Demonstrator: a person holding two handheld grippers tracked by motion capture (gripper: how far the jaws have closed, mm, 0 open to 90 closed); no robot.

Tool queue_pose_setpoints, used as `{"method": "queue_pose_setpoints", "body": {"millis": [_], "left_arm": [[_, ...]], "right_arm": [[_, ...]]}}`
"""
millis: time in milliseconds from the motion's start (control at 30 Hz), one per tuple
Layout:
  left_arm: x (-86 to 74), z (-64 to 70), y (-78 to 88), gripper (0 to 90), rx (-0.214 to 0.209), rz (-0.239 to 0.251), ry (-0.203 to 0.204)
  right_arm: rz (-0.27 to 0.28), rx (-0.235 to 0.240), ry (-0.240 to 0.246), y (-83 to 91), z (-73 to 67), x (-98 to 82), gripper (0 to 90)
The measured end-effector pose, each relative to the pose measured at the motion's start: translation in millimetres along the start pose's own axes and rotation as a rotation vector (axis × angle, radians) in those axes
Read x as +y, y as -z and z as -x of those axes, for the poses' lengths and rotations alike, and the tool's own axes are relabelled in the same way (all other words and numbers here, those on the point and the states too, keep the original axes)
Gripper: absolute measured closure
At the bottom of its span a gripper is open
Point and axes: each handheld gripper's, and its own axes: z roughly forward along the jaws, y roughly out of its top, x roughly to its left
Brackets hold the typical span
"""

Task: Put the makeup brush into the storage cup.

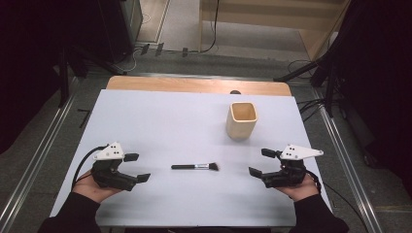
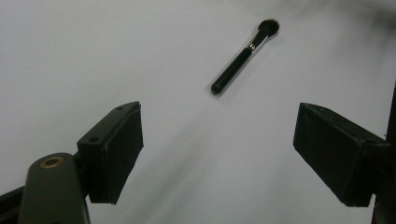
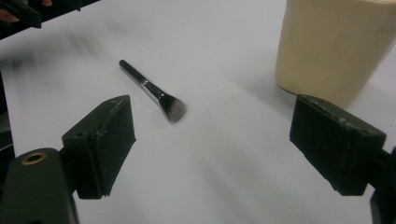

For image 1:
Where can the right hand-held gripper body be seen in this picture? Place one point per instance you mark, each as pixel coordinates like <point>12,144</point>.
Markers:
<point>291,171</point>

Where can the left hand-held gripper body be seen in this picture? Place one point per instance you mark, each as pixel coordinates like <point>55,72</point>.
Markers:
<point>108,168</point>

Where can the black makeup brush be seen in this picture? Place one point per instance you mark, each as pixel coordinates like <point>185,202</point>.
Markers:
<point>184,166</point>

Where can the person's right hand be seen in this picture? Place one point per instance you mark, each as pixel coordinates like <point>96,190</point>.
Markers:
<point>302,191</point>

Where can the person's left hand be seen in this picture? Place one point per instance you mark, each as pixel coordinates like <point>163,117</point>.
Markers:
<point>86,188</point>

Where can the beige square cup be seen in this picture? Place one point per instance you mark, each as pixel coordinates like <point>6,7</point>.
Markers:
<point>239,129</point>

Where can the white table mat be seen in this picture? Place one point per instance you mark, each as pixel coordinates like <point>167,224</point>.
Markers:
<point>155,123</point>

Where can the dark round table grommet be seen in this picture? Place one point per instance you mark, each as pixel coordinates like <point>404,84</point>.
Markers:
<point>235,92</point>

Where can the black tripod stand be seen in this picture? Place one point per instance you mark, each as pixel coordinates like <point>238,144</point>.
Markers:
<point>63,81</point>
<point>329,93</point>

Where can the wooden table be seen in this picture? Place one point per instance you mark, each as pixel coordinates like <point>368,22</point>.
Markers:
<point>194,85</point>

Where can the small dark floor block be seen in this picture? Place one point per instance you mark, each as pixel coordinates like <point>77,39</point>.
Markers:
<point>144,49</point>
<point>159,49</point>
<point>185,51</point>

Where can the dark curtain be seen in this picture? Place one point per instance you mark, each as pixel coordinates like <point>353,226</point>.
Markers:
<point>29,64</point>
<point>382,81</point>

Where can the black cabinet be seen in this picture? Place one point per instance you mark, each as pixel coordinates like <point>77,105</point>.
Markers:
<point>118,29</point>

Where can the metal floor rail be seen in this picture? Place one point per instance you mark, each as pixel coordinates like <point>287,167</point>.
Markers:
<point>346,161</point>
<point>39,149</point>

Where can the black floor bracket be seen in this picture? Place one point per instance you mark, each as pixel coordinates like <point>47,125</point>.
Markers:
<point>85,117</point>

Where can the light wooden frame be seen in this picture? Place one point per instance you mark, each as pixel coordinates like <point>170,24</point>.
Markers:
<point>259,19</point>

